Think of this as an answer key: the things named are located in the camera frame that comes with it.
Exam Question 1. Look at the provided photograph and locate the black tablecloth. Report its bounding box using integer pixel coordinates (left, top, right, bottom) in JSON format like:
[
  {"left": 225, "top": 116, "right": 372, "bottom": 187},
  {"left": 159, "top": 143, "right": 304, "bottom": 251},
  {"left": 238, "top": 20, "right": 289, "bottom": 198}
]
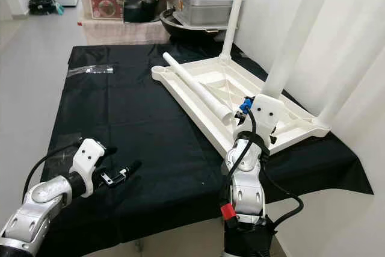
[{"left": 39, "top": 43, "right": 375, "bottom": 257}]

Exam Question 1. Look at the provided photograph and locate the clear tape patch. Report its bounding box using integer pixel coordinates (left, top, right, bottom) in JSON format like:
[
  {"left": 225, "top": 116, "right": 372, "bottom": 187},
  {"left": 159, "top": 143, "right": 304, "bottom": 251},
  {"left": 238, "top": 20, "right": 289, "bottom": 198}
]
[{"left": 48, "top": 137, "right": 79, "bottom": 161}]

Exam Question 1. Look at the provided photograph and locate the clear tape strip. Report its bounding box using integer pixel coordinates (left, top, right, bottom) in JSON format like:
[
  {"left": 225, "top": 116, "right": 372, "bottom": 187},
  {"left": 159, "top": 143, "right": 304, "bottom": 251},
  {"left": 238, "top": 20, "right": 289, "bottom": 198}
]
[{"left": 67, "top": 64, "right": 114, "bottom": 77}]

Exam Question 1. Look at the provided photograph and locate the clear plastic storage container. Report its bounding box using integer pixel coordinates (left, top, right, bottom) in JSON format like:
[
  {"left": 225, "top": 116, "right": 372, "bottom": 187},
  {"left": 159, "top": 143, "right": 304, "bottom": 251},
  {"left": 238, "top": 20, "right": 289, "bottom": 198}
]
[{"left": 174, "top": 0, "right": 236, "bottom": 28}]

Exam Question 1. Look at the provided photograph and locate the black wok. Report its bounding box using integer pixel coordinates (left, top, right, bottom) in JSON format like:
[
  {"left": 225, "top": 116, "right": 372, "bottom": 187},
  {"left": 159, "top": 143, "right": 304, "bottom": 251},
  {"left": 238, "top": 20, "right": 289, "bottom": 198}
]
[{"left": 159, "top": 9, "right": 226, "bottom": 43}]

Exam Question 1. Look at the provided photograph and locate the red printed carton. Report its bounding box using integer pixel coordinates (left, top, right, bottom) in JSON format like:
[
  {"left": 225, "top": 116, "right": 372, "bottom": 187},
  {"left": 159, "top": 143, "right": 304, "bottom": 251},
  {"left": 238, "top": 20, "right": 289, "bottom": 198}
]
[{"left": 89, "top": 0, "right": 130, "bottom": 20}]

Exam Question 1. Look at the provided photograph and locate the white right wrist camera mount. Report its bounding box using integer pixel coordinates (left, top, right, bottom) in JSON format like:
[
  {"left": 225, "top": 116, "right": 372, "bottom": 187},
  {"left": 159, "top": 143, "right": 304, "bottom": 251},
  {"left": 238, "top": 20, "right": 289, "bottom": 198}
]
[{"left": 238, "top": 93, "right": 286, "bottom": 146}]

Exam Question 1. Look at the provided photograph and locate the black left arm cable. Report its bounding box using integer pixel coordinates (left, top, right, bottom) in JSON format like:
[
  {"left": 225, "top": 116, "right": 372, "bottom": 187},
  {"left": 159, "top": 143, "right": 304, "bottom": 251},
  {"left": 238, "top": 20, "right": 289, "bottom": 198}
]
[{"left": 23, "top": 140, "right": 84, "bottom": 203}]

